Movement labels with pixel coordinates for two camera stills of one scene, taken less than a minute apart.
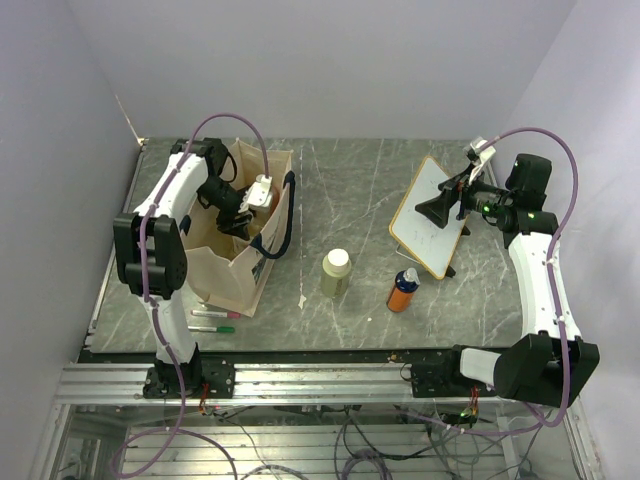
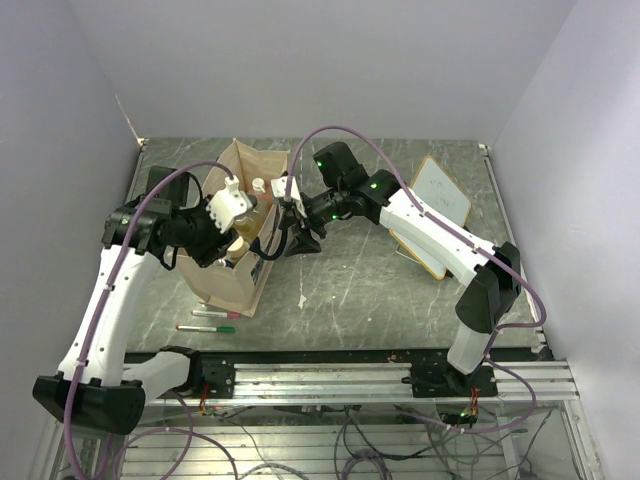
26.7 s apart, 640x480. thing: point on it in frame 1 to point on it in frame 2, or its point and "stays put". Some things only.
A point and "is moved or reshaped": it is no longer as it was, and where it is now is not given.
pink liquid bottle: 275,198 is moved or reshaped
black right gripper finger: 437,209 to 302,242
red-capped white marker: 216,314 stays put
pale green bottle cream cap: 336,269 to 238,247
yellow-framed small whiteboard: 417,233 stays put
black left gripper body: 222,193 to 197,232
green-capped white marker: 219,329 stays put
